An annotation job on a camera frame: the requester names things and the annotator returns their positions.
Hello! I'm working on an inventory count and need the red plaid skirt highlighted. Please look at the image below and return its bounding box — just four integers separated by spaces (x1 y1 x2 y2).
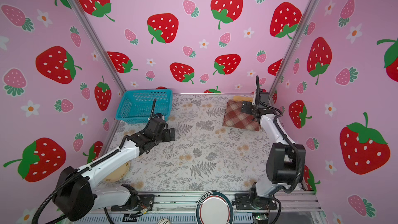
222 100 260 132

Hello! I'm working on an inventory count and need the yellow skirt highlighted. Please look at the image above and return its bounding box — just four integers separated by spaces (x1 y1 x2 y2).
233 95 253 102

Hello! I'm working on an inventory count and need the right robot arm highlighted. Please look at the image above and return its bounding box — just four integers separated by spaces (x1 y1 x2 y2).
242 89 306 209

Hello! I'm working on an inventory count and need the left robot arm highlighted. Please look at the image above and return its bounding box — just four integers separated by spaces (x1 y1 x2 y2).
51 118 176 222

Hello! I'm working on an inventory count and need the teal plastic basket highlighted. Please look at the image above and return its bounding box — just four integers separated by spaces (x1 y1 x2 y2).
116 89 173 124

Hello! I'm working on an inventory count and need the white chocolate drizzled donut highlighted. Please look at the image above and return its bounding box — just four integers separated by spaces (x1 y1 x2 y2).
157 218 171 224

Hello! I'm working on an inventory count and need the white plate green rim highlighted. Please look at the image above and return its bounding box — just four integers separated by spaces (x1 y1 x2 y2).
195 191 234 224

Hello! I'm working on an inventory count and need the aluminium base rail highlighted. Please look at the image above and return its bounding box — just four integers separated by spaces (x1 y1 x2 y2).
78 191 327 224

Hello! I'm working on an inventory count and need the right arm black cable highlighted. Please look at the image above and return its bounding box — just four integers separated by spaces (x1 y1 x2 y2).
254 75 305 224

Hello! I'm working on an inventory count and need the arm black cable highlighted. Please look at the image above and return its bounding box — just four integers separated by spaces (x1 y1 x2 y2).
30 99 158 224
254 75 305 224

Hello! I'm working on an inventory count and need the aluminium frame post right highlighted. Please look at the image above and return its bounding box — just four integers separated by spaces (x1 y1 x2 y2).
269 0 320 98

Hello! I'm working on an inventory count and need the aluminium frame post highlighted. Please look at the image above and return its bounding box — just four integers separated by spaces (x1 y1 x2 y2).
269 0 320 98
68 0 126 94

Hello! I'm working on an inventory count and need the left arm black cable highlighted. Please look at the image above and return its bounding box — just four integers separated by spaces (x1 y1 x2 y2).
30 99 158 224

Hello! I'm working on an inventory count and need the aluminium frame post left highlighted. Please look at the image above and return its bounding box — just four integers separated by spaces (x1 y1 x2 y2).
68 0 126 94

